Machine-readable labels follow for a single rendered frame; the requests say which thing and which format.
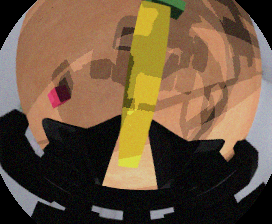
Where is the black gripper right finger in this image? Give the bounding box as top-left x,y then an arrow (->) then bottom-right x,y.
148,120 -> 225,189

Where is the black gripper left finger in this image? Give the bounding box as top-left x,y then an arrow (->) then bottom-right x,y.
42,115 -> 121,185

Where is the yellow bar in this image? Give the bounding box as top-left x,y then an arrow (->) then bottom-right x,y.
117,0 -> 172,168

